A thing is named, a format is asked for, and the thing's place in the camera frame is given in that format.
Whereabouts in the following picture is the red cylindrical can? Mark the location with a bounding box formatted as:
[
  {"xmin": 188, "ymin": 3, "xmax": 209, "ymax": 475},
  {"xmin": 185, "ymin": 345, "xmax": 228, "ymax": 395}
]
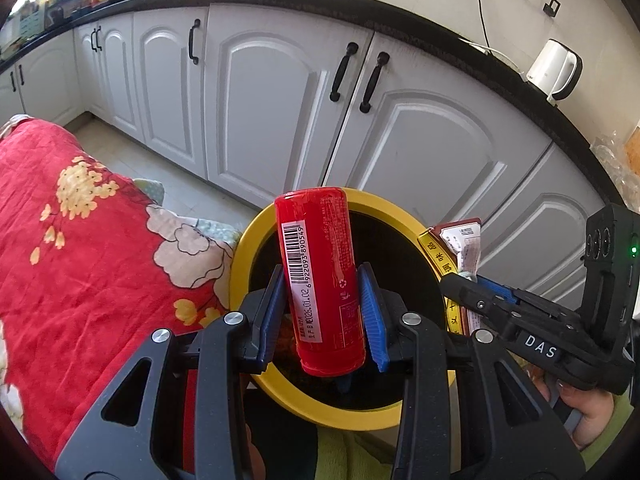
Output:
[{"xmin": 274, "ymin": 188, "xmax": 366, "ymax": 378}]

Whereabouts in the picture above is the white charger with cable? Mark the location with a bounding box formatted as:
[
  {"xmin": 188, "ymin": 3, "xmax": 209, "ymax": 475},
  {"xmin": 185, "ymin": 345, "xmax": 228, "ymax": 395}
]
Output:
[{"xmin": 468, "ymin": 41, "xmax": 527, "ymax": 81}]

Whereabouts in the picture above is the clear plastic bag on counter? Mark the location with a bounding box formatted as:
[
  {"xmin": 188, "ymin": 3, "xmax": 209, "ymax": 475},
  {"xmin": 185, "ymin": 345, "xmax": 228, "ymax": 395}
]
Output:
[{"xmin": 590, "ymin": 132, "xmax": 639, "ymax": 202}]

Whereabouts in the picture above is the black kettle power cable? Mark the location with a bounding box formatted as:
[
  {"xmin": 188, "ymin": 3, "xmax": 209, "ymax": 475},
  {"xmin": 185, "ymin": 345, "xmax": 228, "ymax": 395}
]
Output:
[{"xmin": 467, "ymin": 0, "xmax": 492, "ymax": 49}]

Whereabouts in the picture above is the black countertop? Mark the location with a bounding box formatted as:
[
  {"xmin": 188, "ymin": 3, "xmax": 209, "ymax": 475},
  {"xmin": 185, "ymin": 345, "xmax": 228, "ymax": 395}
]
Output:
[{"xmin": 0, "ymin": 0, "xmax": 626, "ymax": 206}]

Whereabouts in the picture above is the yellow rimmed trash bin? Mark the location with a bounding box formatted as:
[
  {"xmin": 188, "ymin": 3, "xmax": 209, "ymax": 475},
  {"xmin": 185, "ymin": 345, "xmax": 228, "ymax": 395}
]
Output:
[{"xmin": 229, "ymin": 188, "xmax": 459, "ymax": 431}]

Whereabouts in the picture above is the red floral tablecloth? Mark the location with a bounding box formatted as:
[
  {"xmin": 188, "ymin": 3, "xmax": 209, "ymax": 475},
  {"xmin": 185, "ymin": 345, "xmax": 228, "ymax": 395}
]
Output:
[{"xmin": 1, "ymin": 115, "xmax": 240, "ymax": 468}]

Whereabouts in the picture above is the white electric kettle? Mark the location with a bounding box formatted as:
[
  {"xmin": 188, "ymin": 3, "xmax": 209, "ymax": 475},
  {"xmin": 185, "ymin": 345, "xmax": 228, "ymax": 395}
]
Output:
[{"xmin": 526, "ymin": 39, "xmax": 584, "ymax": 104}]

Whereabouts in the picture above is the person's right hand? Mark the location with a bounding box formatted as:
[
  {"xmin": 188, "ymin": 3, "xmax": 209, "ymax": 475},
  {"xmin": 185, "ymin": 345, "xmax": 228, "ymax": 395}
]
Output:
[{"xmin": 556, "ymin": 382, "xmax": 615, "ymax": 450}]

